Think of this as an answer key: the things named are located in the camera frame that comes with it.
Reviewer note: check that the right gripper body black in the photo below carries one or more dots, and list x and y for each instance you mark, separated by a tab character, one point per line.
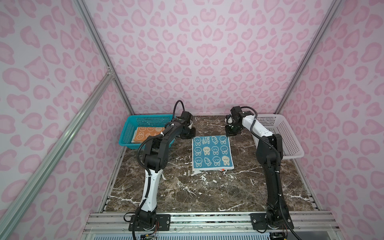
234	129

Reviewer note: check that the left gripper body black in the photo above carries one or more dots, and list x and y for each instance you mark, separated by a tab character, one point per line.
189	133

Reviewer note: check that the teal plastic basket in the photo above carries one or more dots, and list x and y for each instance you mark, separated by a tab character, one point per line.
133	122

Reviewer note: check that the blue patterned towel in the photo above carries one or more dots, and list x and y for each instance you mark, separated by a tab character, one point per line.
211	153

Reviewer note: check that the white plastic basket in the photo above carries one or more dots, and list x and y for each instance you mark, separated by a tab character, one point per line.
278	124

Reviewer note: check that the orange patterned towel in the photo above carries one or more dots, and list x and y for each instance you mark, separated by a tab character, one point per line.
142	133

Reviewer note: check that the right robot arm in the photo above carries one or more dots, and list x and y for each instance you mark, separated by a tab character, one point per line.
269	154

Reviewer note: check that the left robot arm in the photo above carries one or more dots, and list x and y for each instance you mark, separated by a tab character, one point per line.
154	160

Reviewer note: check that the left diagonal aluminium strut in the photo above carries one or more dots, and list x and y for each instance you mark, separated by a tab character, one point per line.
21	204

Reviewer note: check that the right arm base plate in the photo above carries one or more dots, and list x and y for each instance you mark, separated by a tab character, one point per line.
259	222

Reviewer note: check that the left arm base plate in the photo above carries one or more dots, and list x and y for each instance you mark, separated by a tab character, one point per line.
162	222

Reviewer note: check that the left corner aluminium post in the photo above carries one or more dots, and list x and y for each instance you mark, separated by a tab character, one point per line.
90	25

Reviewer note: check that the corner aluminium post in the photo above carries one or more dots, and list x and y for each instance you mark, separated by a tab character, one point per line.
90	25
327	21

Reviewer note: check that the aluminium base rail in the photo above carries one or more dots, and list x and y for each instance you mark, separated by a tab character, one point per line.
309	225

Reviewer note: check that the right corner aluminium post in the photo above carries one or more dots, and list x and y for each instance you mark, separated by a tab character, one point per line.
327	21

